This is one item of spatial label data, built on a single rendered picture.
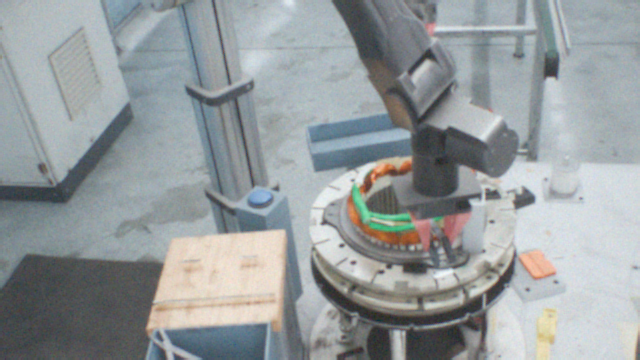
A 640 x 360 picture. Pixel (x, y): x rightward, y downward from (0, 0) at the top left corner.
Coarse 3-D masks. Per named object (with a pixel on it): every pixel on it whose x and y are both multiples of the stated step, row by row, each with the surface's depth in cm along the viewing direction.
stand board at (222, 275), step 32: (192, 256) 108; (224, 256) 107; (160, 288) 103; (192, 288) 102; (224, 288) 101; (256, 288) 101; (160, 320) 97; (192, 320) 97; (224, 320) 96; (256, 320) 95
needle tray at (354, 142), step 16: (320, 128) 138; (336, 128) 139; (352, 128) 139; (368, 128) 140; (384, 128) 140; (400, 128) 140; (320, 144) 139; (336, 144) 138; (352, 144) 137; (368, 144) 129; (384, 144) 130; (400, 144) 130; (320, 160) 130; (336, 160) 130; (352, 160) 131; (368, 160) 131
